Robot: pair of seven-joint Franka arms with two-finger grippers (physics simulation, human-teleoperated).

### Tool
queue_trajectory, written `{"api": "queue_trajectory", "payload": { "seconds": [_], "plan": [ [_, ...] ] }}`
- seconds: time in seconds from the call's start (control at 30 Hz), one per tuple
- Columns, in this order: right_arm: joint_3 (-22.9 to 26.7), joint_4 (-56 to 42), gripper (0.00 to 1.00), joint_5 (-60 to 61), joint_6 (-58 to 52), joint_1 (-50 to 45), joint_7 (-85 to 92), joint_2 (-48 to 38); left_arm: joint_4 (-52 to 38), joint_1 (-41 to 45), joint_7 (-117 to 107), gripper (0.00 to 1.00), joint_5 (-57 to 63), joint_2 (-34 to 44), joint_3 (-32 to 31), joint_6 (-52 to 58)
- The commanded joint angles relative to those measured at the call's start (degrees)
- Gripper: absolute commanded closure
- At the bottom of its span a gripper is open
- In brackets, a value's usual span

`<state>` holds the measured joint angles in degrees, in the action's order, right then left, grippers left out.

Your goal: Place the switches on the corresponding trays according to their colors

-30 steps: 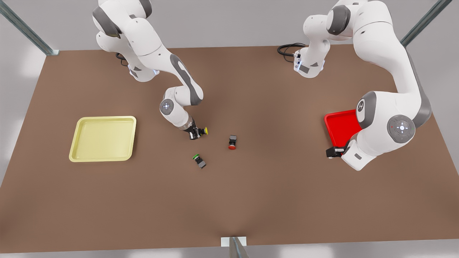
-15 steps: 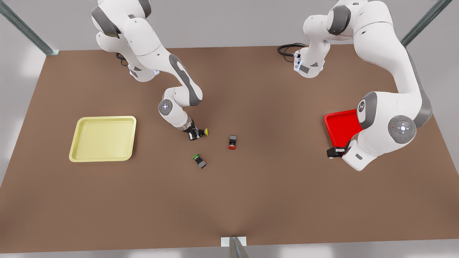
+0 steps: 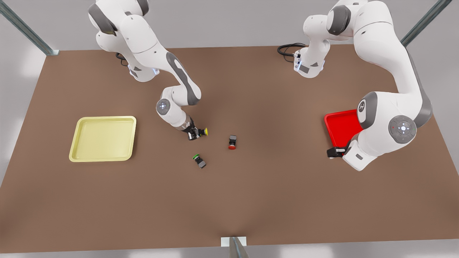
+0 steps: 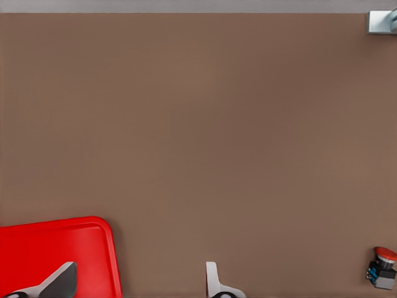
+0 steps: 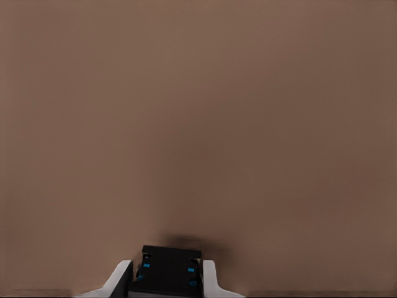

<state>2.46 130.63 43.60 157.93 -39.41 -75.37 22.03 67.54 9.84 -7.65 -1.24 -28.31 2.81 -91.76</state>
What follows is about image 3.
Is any red square tray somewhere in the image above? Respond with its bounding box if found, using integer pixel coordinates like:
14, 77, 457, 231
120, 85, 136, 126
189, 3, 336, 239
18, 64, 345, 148
324, 109, 364, 148

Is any pale yellow square tray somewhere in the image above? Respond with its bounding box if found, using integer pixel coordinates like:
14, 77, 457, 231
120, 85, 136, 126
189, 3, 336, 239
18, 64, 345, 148
69, 116, 137, 162

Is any silver frame post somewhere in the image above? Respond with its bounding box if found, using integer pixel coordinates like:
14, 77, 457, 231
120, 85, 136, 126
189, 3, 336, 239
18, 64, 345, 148
0, 0, 60, 56
221, 236, 249, 258
400, 0, 453, 47

